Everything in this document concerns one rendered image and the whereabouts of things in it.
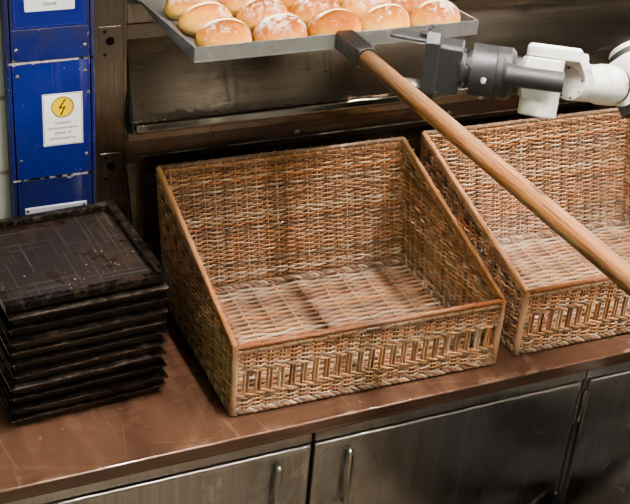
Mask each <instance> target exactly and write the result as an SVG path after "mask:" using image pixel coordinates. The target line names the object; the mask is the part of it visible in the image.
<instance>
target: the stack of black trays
mask: <svg viewBox="0 0 630 504"><path fill-rule="evenodd" d="M168 279H169V274H168V273H167V271H166V270H165V269H164V267H163V266H162V265H161V263H160V262H159V261H158V259H157V258H156V257H155V255H154V254H153V253H152V251H151V250H150V249H149V247H148V246H147V245H146V244H145V242H144V241H143V240H142V238H141V237H140V236H139V234H138V233H137V232H136V230H135V229H134V228H133V226H132V225H131V224H130V222H129V221H128V220H127V218H126V217H125V216H124V215H123V213H122V212H121V211H120V209H119V208H118V207H117V205H116V204H115V203H114V201H113V200H110V201H104V202H98V203H92V204H87V205H81V206H75V207H69V208H63V209H57V210H51V211H46V212H40V213H34V214H28V215H22V216H16V217H11V218H5V219H0V400H1V402H2V404H3V406H4V408H5V410H6V412H7V414H8V416H9V418H10V420H11V422H12V423H14V422H15V424H16V425H17V426H19V425H23V424H28V423H32V422H36V421H40V420H44V419H48V418H52V417H56V416H60V415H64V414H68V413H72V412H77V411H81V410H85V409H89V408H93V407H97V406H101V405H105V404H109V403H113V402H117V401H121V400H125V399H130V398H134V397H138V396H142V395H146V394H150V393H154V392H157V391H158V387H161V386H165V385H166V383H165V382H164V380H163V378H168V375H167V373H166V372H165V370H164V369H163V366H167V364H166V362H165V361H164V359H163V358H162V356H164V355H167V353H166V352H165V351H164V349H163V348H162V346H161V345H163V344H167V341H166V339H165V338H164V337H163V335H162V333H166V332H168V330H167V329H166V327H165V326H164V325H163V323H167V320H166V319H165V317H164V316H163V314H162V313H167V312H169V311H168V309H167V308H166V306H165V305H164V304H163V302H162V301H163V300H168V299H169V297H168V296H167V294H166V293H165V292H164V289H168V288H169V287H168V286H167V284H166V283H165V282H164V280H168Z"/></svg>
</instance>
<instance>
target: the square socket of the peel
mask: <svg viewBox="0 0 630 504"><path fill-rule="evenodd" d="M335 49H336V50H338V51H339V52H340V53H341V54H342V55H343V56H345V57H346V58H347V59H348V60H349V61H350V62H351V63H353V64H354V65H355V66H356V67H358V68H359V67H363V66H361V65H360V63H359V57H360V55H361V54H362V53H363V52H364V51H366V50H371V51H373V52H374V53H375V51H376V49H375V48H374V47H373V46H372V45H371V44H370V43H368V42H367V41H366V40H365V39H363V38H362V37H361V36H360V35H359V34H357V33H356V32H355V31H354V30H344V31H337V32H336V42H335Z"/></svg>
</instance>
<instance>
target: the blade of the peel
mask: <svg viewBox="0 0 630 504"><path fill-rule="evenodd" d="M137 1H138V2H139V3H140V4H141V5H142V6H143V7H144V8H145V9H146V10H147V12H148V13H149V14H150V15H151V16H152V17H153V18H154V19H155V20H156V22H157V23H158V24H159V25H160V26H161V27H162V28H163V29H164V30H165V32H166V33H167V34H168V35H169V36H170V37H171V38H172V39H173V40H174V42H175V43H176V44H177V45H178V46H179V47H180V48H181V49H182V50H183V52H184V53H185V54H186V55H187V56H188V57H189V58H190V59H191V60H192V62H193V63H202V62H212V61H222V60H232V59H242V58H252V57H261V56H271V55H281V54H291V53H301V52H311V51H320V50H330V49H335V42H336V33H335V34H325V35H314V36H308V33H307V36H304V37H294V38H283V39H273V40H262V41H253V38H252V42H242V43H231V44H221V45H211V46H200V47H197V46H196V44H195V37H191V36H187V35H184V34H183V33H182V32H181V31H180V29H179V27H178V21H176V20H172V19H170V18H168V17H167V15H166V13H165V9H164V7H165V3H166V1H167V0H137ZM458 10H459V9H458ZM459 13H460V17H461V19H460V22H449V23H439V24H432V25H434V27H437V28H443V37H447V38H448V37H458V36H468V35H477V30H478V24H479V20H477V19H476V18H474V17H472V16H470V15H468V14H466V13H465V12H463V11H461V10H459ZM430 25H431V24H429V25H418V26H411V25H410V26H408V27H397V28H387V29H377V30H366V31H356V33H357V34H359V35H360V36H361V37H362V38H363V39H365V40H366V41H367V42H368V43H370V44H371V45H379V44H389V43H399V42H407V41H401V40H396V39H391V38H390V35H391V32H392V30H399V31H410V32H421V31H423V30H424V31H429V28H430Z"/></svg>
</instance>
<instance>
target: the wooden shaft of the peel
mask: <svg viewBox="0 0 630 504"><path fill-rule="evenodd" d="M359 63H360V65H361V66H363V67H364V68H365V69H366V70H367V71H368V72H370V73H371V74H372V75H373V76H374V77H375V78H376V79H378V80H379V81H380V82H381V83H382V84H383V85H385V86H386V87H387V88H388V89H389V90H390V91H392V92H393V93H394V94H395V95H396V96H397V97H399V98H400V99H401V100H402V101H403V102H404V103H406V104H407V105H408V106H409V107H410V108H411V109H413V110H414V111H415V112H416V113H417V114H418V115H420V116H421V117H422V118H423V119H424V120H425V121H427V122H428V123H429V124H430V125H431V126H432V127H433V128H435V129H436V130H437V131H438V132H439V133H440V134H442V135H443V136H444V137H445V138H446V139H447V140H449V141H450V142H451V143H452V144H453V145H454V146H456V147H457V148H458V149H459V150H460V151H461V152H463V153H464V154H465V155H466V156H467V157H468V158H470V159H471V160H472V161H473V162H474V163H475V164H477V165H478V166H479V167H480V168H481V169H482V170H484V171H485V172H486V173H487V174H488V175H489V176H490V177H492V178H493V179H494V180H495V181H496V182H497V183H499V184H500V185H501V186H502V187H503V188H504V189H506V190H507V191H508V192H509V193H510V194H511V195H513V196H514V197H515V198H516V199H517V200H518V201H520V202H521V203H522V204H523V205H524V206H525V207H527V208H528V209H529V210H530V211H531V212H532V213H534V214H535V215H536V216H537V217H538V218H539V219H541V220H542V221H543V222H544V223H545V224H546V225H547V226H549V227H550V228H551V229H552V230H553V231H554V232H556V233H557V234H558V235H559V236H560V237H561V238H563V239H564V240H565V241H566V242H567V243H568V244H570V245H571V246H572V247H573V248H574V249H575V250H577V251H578V252H579V253H580V254H581V255H582V256H584V257H585V258H586V259H587V260H588V261H589V262H591V263H592V264H593V265H594V266H595V267H596V268H598V269H599V270H600V271H601V272H602V273H603V274H604V275H606V276H607V277H608V278H609V279H610V280H611V281H613V282H614V283H615V284H616V285H617V286H618V287H620V288H621V289H622V290H623V291H624V292H625V293H627V294H628V295H629V296H630V264H629V263H628V262H626V261H625V260H624V259H623V258H622V257H620V256H619V255H618V254H617V253H615V252H614V251H613V250H612V249H611V248H609V247H608V246H607V245H606V244H605V243H603V242H602V241H601V240H600V239H599V238H597V237H596V236H595V235H594V234H593V233H591V232H590V231H589V230H588V229H586V228H585V227H584V226H583V225H582V224H580V223H579V222H578V221H577V220H576V219H574V218H573V217H572V216H571V215H570V214H568V213H567V212H566V211H565V210H564V209H562V208H561V207H560V206H559V205H558V204H556V203H555V202H554V201H553V200H551V199H550V198H549V197H548V196H547V195H545V194H544V193H543V192H542V191H541V190H539V189H538V188H537V187H536V186H535V185H533V184H532V183H531V182H530V181H529V180H527V179H526V178H525V177H524V176H522V175H521V174H520V173H519V172H518V171H516V170H515V169H514V168H513V167H512V166H510V165H509V164H508V163H507V162H506V161H504V160H503V159H502V158H501V157H500V156H498V155H497V154H496V153H495V152H493V151H492V150H491V149H490V148H489V147H487V146H486V145H485V144H484V143H483V142H481V141H480V140H479V139H478V138H477V137H475V136H474V135H473V134H472V133H471V132H469V131H468V130H467V129H466V128H464V127H463V126H462V125H461V124H460V123H458V122H457V121H456V120H455V119H454V118H452V117H451V116H450V115H449V114H448V113H446V112H445V111H444V110H443V109H442V108H440V107H439V106H438V105H437V104H435V103H434V102H433V101H432V100H431V99H429V98H428V97H427V96H426V95H425V94H423V93H422V92H421V91H420V90H419V89H417V88H416V87H415V86H414V85H413V84H411V83H410V82H409V81H408V80H406V79H405V78H404V77H403V76H402V75H400V74H399V73H398V72H397V71H396V70H394V69H393V68H392V67H391V66H390V65H388V64H387V63H386V62H385V61H384V60H382V59H381V58H380V57H379V56H377V55H376V54H375V53H374V52H373V51H371V50H366V51H364V52H363V53H362V54H361V55H360V57H359Z"/></svg>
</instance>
